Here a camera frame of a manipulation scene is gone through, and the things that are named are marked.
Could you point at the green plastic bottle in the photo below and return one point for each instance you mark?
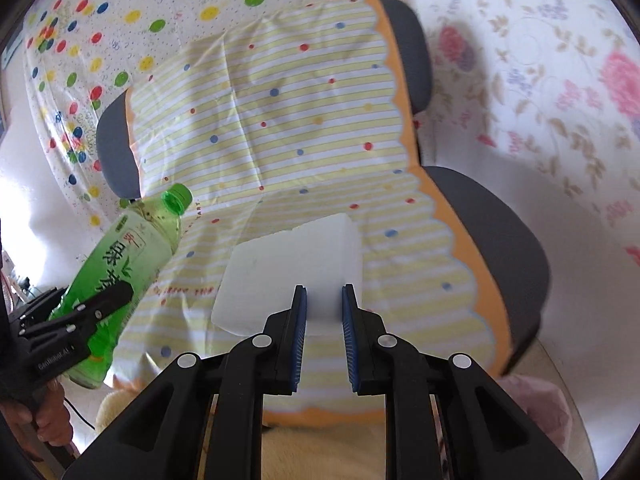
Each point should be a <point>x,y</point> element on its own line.
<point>130,250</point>

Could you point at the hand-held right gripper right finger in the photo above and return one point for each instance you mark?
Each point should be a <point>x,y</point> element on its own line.
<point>349,345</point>

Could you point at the pink plastic bag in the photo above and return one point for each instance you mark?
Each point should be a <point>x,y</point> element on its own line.
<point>540,405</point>

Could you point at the white foam block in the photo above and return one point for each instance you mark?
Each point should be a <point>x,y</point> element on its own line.
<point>285,260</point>

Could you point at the grey office chair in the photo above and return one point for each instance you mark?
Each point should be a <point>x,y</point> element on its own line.
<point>500,240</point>

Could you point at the pink floral sheet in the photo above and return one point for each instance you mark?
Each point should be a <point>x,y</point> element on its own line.
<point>550,60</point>

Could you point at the person's left hand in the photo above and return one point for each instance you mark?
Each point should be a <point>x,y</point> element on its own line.
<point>50,415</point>

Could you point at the polka dot sheet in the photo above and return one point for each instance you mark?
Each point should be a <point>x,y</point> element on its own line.
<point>150,0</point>

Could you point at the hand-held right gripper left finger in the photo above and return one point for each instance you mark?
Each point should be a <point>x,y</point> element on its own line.
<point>299,345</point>

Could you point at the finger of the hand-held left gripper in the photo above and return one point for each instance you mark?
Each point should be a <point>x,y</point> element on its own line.
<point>105,305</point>

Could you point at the yellow striped cloth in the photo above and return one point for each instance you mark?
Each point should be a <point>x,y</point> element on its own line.
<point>300,110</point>

